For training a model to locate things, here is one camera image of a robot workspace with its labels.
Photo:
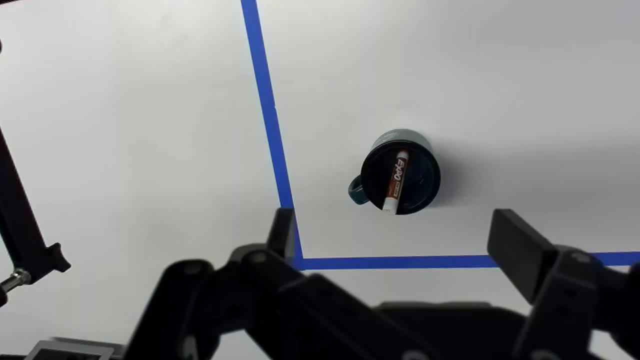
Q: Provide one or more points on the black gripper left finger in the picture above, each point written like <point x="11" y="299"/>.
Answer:
<point x="258" y="290"/>

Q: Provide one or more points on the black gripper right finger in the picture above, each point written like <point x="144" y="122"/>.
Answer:
<point x="570" y="293"/>

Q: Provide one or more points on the dark teal mug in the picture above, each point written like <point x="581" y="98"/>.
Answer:
<point x="422" y="173"/>

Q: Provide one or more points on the blue tape line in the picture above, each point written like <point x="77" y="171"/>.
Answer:
<point x="529" y="104"/>

